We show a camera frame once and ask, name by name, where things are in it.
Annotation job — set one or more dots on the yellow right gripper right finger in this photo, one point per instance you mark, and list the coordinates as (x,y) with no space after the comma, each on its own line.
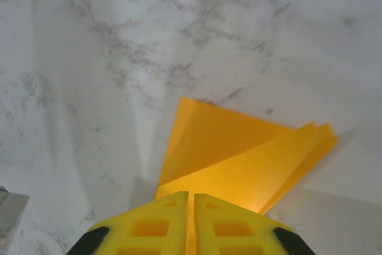
(238,231)

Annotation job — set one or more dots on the aluminium front rail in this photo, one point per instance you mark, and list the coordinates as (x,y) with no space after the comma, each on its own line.
(12,210)

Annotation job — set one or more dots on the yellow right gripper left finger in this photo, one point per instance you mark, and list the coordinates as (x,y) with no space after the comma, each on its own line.
(143,231)

